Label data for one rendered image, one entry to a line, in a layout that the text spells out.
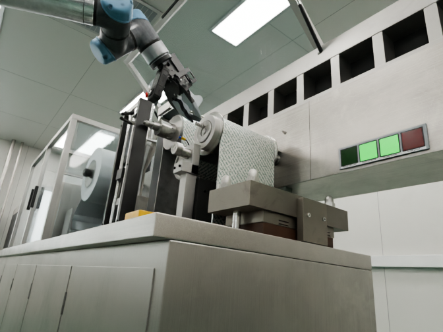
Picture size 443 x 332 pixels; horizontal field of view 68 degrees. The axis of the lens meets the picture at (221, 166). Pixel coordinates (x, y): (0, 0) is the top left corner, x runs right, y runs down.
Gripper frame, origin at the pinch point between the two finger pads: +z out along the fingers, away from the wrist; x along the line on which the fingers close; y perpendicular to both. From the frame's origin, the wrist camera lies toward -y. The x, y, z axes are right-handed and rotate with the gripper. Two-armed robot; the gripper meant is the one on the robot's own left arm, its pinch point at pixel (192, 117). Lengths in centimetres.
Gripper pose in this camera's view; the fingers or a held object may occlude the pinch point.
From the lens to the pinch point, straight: 105.1
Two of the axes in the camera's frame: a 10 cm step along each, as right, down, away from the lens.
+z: 5.5, 8.0, 2.2
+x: -6.2, 2.2, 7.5
